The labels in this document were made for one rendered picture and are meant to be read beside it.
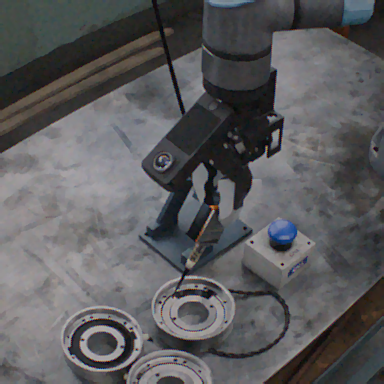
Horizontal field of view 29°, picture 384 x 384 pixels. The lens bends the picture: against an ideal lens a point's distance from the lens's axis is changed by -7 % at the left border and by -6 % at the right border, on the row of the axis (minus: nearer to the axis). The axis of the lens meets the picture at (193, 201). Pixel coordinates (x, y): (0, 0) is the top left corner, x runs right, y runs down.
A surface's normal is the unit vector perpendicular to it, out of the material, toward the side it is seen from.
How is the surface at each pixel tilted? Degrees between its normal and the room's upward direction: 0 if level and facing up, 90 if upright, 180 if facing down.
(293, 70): 0
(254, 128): 0
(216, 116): 31
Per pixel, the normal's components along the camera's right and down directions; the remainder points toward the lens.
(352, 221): 0.03, -0.72
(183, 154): -0.32, -0.36
